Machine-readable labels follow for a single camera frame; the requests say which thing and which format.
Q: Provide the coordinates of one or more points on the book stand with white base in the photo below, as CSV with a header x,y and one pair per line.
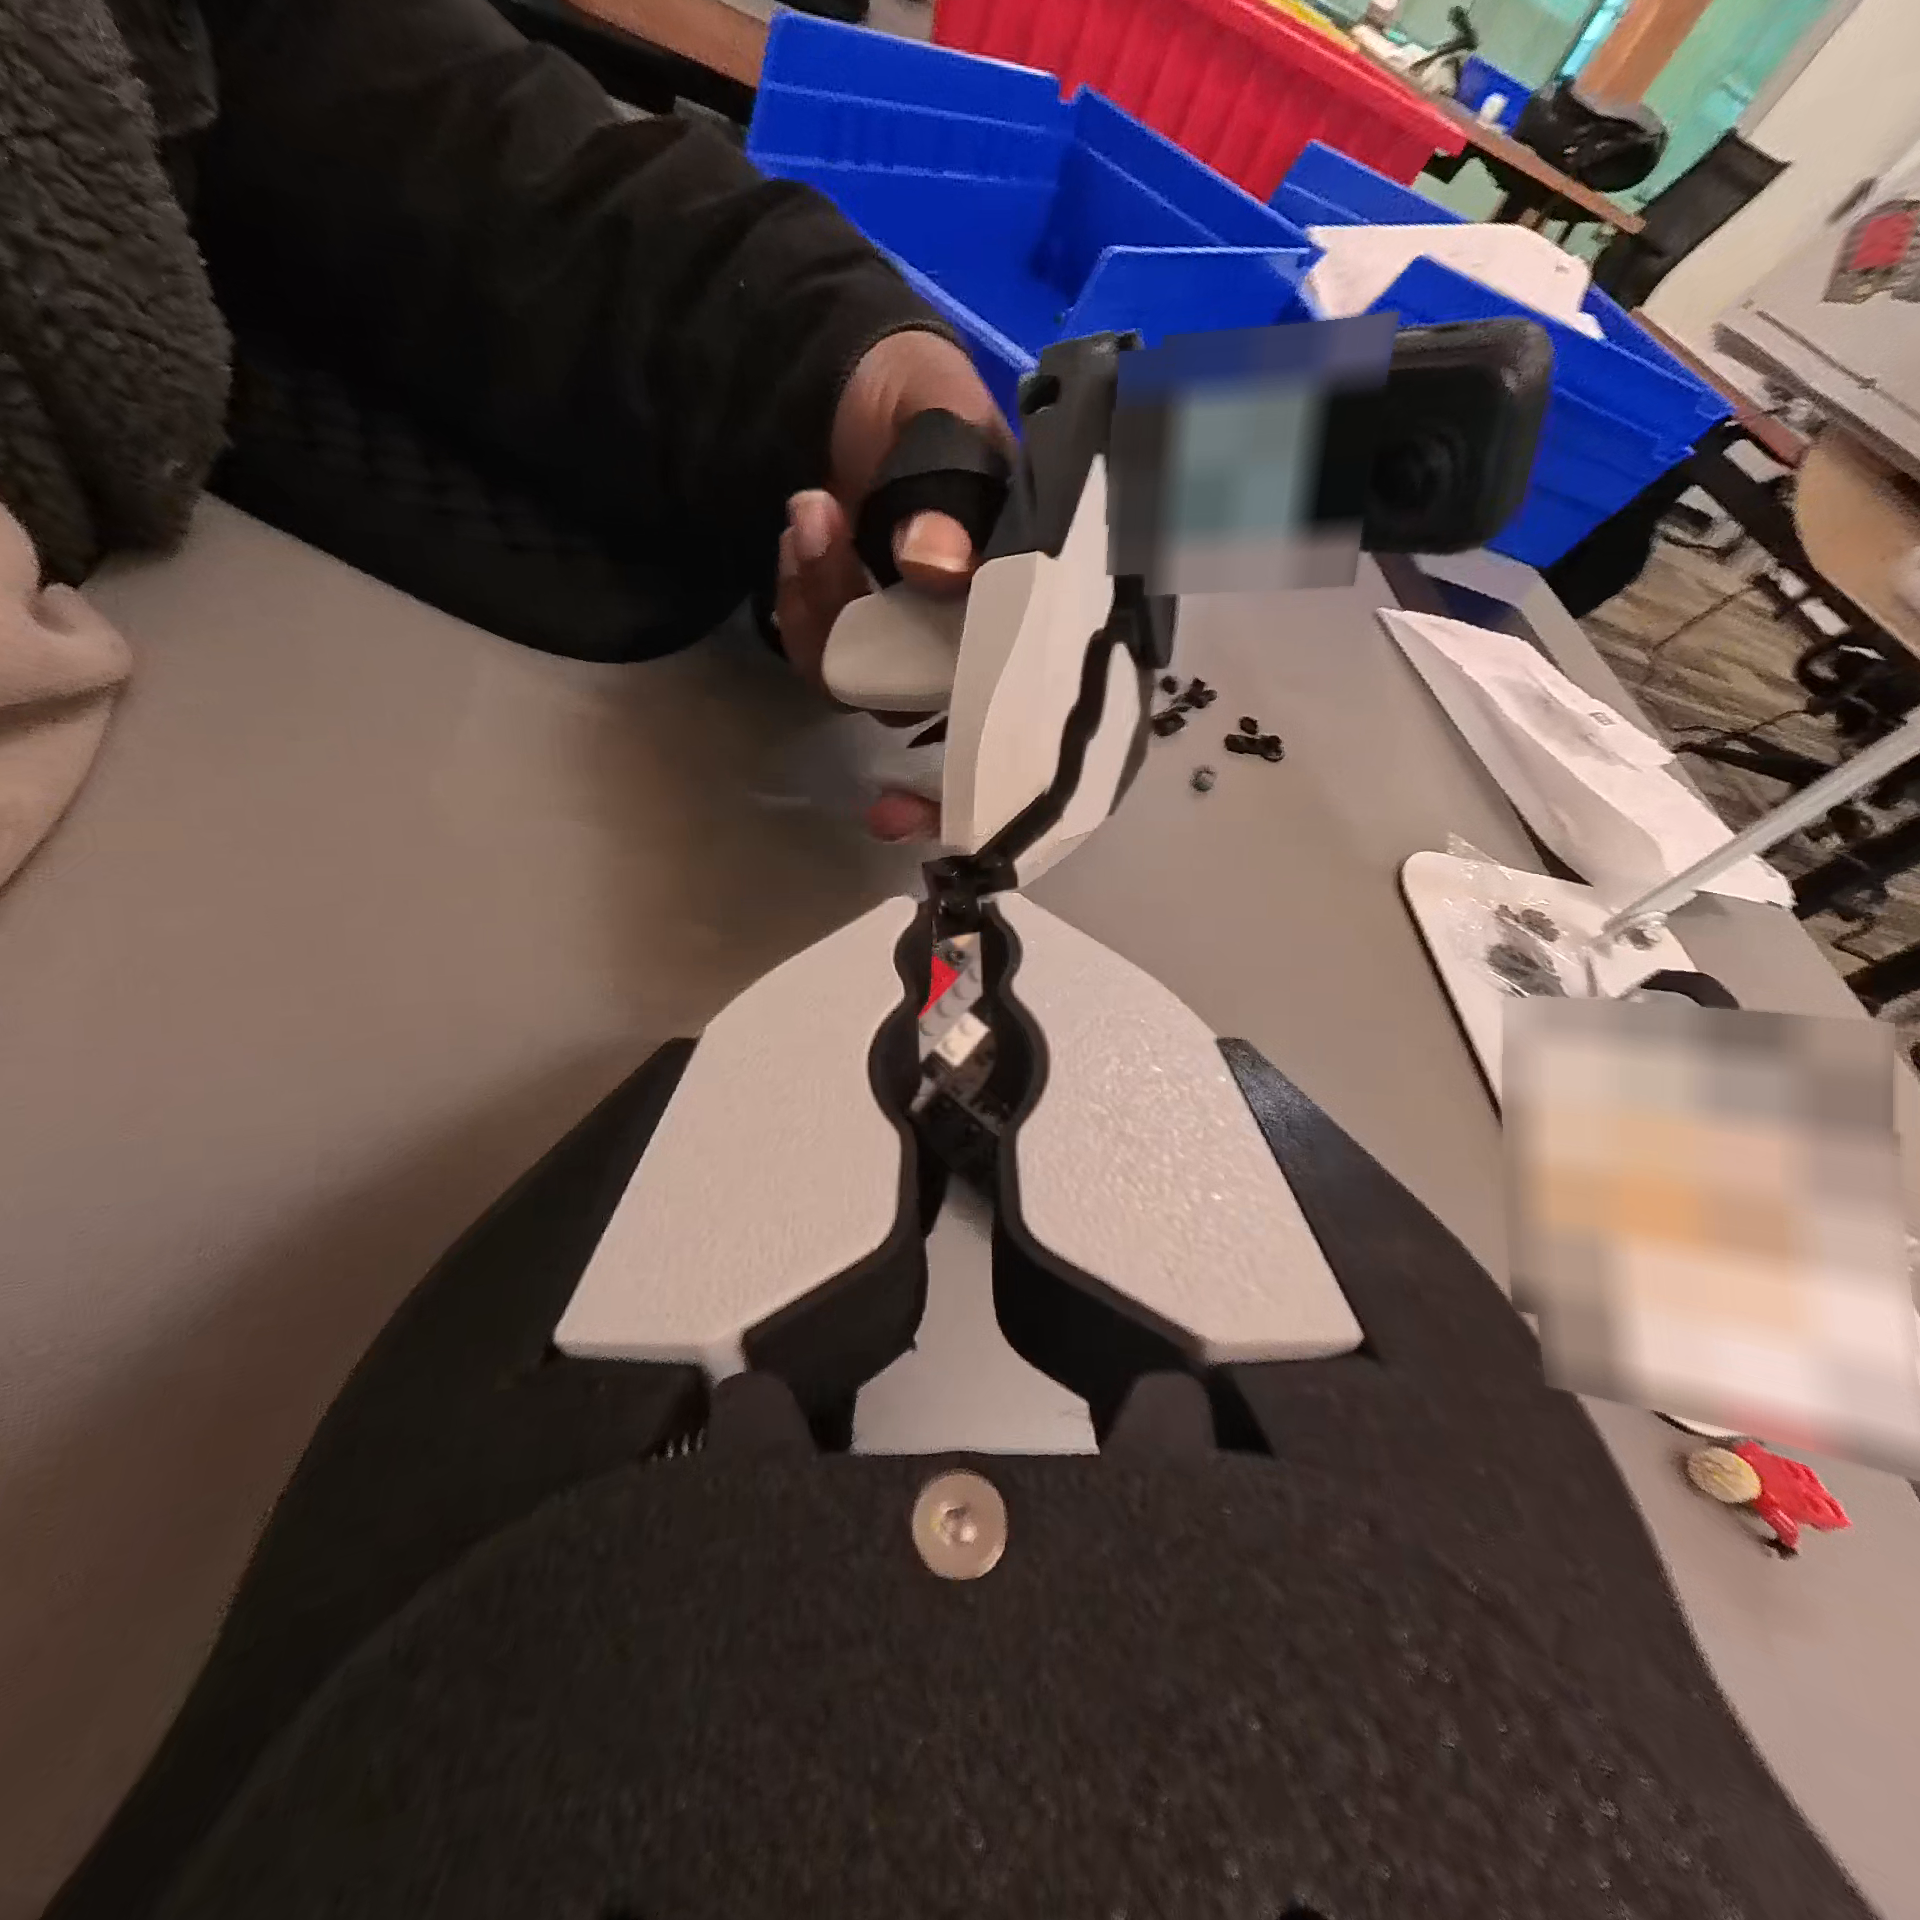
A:
x,y
1448,962

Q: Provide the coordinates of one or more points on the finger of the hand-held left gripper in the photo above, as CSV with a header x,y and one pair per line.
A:
x,y
1020,673
1118,748

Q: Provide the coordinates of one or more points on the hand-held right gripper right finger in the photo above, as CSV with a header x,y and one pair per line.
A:
x,y
1169,1169

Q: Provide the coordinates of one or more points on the toy brick car model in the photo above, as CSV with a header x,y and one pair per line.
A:
x,y
952,1021

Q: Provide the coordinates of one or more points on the black office chair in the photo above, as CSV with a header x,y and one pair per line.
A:
x,y
1696,226

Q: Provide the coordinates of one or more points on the white paper bag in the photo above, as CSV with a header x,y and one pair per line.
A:
x,y
1557,748

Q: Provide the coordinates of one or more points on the black bag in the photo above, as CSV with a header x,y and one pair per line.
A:
x,y
1591,134

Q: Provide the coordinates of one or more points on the black and grey curved part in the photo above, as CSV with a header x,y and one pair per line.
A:
x,y
1688,988

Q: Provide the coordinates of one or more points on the beige garment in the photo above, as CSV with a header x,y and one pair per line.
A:
x,y
54,690

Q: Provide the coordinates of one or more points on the red plastic bin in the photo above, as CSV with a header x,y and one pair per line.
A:
x,y
1198,76

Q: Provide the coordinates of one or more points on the small blue bin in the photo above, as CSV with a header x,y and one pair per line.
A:
x,y
1493,88

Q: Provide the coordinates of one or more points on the scattered small black pieces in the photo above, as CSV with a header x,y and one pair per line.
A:
x,y
1251,740

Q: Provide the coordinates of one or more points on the small red studded piece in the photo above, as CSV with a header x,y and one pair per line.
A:
x,y
1794,1493

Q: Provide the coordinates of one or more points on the blue plastic bin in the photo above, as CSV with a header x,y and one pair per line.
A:
x,y
1187,211
900,163
1635,407

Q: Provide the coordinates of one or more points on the clear bag of dark pieces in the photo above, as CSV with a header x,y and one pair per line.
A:
x,y
1515,937

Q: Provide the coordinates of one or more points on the person's left forearm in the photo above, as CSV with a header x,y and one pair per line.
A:
x,y
523,300

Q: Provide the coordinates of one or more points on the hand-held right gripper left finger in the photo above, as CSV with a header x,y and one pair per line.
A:
x,y
748,1169

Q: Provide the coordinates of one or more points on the person's left hand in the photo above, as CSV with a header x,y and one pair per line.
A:
x,y
916,377

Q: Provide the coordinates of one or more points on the white paper sheet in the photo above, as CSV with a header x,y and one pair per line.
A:
x,y
1442,261

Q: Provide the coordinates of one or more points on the wooden table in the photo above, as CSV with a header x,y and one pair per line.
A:
x,y
1557,194

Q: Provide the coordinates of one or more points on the building instruction booklet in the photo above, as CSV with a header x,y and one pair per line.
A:
x,y
1830,332

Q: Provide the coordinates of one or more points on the small black brick piece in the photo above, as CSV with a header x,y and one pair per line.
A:
x,y
962,875

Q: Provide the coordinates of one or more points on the wooden pillar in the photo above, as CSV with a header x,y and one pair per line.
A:
x,y
1645,42

